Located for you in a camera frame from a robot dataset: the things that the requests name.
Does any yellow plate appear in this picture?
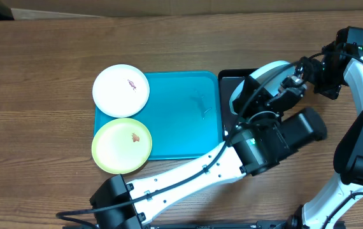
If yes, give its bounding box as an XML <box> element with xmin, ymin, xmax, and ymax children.
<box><xmin>92</xmin><ymin>118</ymin><xmax>152</xmax><ymax>174</ymax></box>

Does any white plate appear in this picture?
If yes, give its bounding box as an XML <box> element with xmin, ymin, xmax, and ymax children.
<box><xmin>92</xmin><ymin>64</ymin><xmax>150</xmax><ymax>118</ymax></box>

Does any teal plastic tray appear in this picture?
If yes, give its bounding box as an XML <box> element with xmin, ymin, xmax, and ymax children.
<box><xmin>93</xmin><ymin>71</ymin><xmax>224</xmax><ymax>161</ymax></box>

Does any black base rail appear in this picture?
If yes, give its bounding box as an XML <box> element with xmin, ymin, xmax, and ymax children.
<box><xmin>143</xmin><ymin>220</ymin><xmax>286</xmax><ymax>229</ymax></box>

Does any light blue plate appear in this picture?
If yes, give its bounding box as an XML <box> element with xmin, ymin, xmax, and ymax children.
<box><xmin>229</xmin><ymin>60</ymin><xmax>289</xmax><ymax>115</ymax></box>

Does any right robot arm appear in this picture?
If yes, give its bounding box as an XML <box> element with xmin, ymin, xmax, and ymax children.
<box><xmin>280</xmin><ymin>26</ymin><xmax>363</xmax><ymax>228</ymax></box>

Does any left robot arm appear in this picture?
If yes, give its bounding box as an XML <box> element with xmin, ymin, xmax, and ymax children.
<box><xmin>90</xmin><ymin>108</ymin><xmax>327</xmax><ymax>228</ymax></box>

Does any black water tray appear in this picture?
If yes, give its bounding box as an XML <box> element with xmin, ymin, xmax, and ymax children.
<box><xmin>218</xmin><ymin>68</ymin><xmax>257</xmax><ymax>140</ymax></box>

